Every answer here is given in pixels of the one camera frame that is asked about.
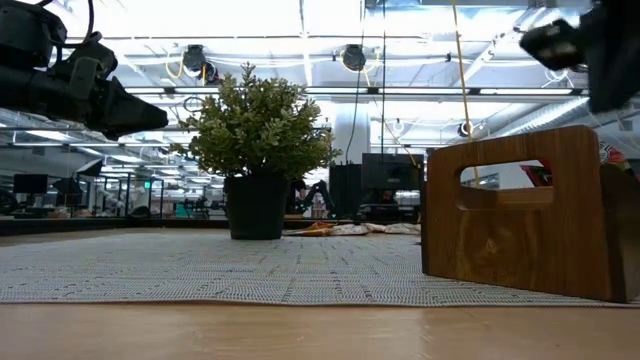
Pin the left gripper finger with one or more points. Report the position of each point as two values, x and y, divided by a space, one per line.
159 121
120 110

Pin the wooden compartment tray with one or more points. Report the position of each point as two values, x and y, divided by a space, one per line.
500 250

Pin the black background robot arm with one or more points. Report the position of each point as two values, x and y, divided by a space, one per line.
322 192

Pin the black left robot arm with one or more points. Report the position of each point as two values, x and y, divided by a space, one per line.
25 30

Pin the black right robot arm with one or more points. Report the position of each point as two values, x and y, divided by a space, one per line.
550 45

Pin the gold vanilla tea bag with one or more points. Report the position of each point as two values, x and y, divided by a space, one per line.
395 229
350 230

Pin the black monitor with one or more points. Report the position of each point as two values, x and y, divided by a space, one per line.
30 184

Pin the artificial green potted plant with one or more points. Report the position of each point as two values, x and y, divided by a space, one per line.
255 130

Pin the grey woven placemat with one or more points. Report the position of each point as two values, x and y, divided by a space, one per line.
200 270

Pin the person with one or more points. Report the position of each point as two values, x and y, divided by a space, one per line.
296 200
387 197

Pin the black cabinet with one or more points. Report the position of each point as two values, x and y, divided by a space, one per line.
345 190

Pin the thin black vertical pole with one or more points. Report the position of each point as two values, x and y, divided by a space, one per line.
383 75

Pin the black computer tower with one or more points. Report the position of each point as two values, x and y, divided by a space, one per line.
387 170

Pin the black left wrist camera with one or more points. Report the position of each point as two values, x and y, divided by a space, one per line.
95 52

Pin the silver ventilation duct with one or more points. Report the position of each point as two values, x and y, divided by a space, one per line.
550 116

